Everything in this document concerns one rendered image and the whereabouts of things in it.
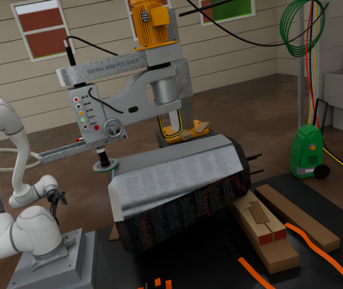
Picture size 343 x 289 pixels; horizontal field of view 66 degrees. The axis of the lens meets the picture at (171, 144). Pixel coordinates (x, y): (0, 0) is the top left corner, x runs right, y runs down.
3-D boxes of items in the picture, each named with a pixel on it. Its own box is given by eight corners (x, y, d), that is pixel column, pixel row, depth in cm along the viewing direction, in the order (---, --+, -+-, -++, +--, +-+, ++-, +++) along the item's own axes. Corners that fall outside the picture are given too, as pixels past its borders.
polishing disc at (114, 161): (117, 167, 213) (117, 166, 213) (91, 174, 212) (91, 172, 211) (118, 157, 233) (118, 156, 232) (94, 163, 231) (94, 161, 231)
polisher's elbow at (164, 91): (157, 100, 242) (152, 78, 234) (177, 96, 238) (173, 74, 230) (153, 105, 225) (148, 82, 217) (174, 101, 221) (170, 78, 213)
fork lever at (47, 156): (122, 133, 232) (121, 128, 230) (129, 138, 215) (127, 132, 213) (39, 158, 207) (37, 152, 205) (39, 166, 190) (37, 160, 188)
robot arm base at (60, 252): (77, 252, 135) (73, 244, 133) (31, 272, 128) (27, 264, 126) (75, 233, 151) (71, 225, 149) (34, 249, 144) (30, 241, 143)
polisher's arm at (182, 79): (162, 86, 309) (158, 64, 300) (192, 81, 302) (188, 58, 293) (149, 102, 242) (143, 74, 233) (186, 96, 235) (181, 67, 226)
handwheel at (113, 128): (122, 132, 213) (117, 114, 208) (125, 134, 205) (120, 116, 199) (103, 137, 208) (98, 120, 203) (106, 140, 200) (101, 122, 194)
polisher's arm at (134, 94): (174, 115, 250) (164, 63, 232) (186, 120, 231) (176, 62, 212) (99, 140, 225) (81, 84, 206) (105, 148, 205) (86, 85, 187)
